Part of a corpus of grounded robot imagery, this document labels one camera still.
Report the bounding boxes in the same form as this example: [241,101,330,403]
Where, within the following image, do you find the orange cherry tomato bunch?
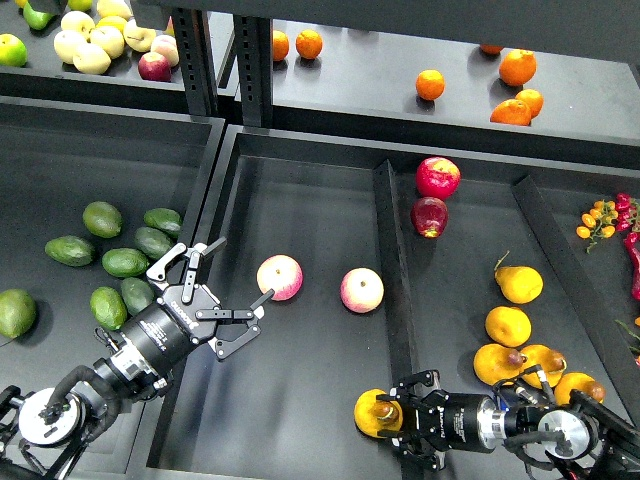
[575,200,618,254]

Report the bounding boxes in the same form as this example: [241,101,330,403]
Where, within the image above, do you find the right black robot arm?
[371,365,639,479]

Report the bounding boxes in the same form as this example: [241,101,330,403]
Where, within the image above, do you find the green apple on shelf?
[0,33,28,67]

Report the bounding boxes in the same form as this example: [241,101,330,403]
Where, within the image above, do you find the red apple on shelf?
[138,52,172,82]

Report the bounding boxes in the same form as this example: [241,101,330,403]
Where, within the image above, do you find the pink yellow apple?
[340,267,384,314]
[256,254,303,301]

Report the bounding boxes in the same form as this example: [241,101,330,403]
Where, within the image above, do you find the pink yellow apple left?
[256,254,303,301]

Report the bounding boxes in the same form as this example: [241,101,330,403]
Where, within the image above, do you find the bright red apple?
[415,157,461,200]

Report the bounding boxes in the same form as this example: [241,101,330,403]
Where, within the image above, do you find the black tray divider left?
[372,158,434,480]

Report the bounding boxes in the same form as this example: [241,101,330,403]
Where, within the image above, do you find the green avocado lower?
[90,286,128,331]

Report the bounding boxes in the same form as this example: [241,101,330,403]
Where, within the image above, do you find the green avocado top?
[82,201,123,239]

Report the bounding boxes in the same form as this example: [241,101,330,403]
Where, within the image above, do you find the green avocado left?
[45,235,96,267]

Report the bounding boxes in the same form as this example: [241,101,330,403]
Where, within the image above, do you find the pale peach on shelf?
[150,34,179,68]

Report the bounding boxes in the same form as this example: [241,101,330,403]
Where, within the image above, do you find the pale yellow pear front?
[72,43,111,75]

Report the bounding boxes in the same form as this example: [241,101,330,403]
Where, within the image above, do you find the pale yellow pear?
[123,18,156,53]
[72,43,111,75]
[53,30,87,65]
[60,10,96,40]
[89,25,125,59]

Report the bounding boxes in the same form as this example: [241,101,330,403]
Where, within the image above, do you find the orange behind post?
[271,30,290,62]

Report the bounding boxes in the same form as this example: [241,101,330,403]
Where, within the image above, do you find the yellow lemon on shelf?
[96,15,128,34]

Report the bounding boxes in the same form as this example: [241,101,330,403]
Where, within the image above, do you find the pale yellow pear centre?
[89,25,125,59]

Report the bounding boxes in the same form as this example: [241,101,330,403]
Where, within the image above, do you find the pale yellow pear right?
[123,18,156,53]

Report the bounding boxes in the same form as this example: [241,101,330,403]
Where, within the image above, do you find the dark red apple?
[410,197,449,239]

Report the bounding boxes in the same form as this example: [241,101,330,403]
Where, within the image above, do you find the pink yellow apple right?
[340,267,384,314]

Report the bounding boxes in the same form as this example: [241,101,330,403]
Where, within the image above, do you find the green avocado middle right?
[134,226,174,260]

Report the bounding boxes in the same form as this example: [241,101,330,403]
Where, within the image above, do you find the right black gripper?
[375,369,495,471]

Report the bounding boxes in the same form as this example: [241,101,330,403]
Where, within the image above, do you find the red chili peppers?
[615,193,639,300]

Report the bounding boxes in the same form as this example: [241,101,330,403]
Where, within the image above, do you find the dark green avocado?
[120,277,155,316]

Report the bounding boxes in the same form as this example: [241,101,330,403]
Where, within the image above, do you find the yellow pear with stem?
[494,251,544,305]

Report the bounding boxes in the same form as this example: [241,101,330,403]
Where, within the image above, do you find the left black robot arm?
[1,238,275,479]

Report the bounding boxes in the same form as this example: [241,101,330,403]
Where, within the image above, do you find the pale yellow pear left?
[53,30,87,65]

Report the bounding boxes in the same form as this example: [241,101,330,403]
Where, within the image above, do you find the green avocado upper right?
[143,207,182,239]

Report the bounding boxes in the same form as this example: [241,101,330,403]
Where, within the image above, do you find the pale yellow pear back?
[60,10,96,40]

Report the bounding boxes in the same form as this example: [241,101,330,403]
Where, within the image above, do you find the green avocado centre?
[101,248,149,278]

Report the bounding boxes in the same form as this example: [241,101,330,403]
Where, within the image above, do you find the black shelf post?
[171,7,273,128]

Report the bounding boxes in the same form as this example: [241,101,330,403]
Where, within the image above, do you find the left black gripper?
[120,237,275,375]

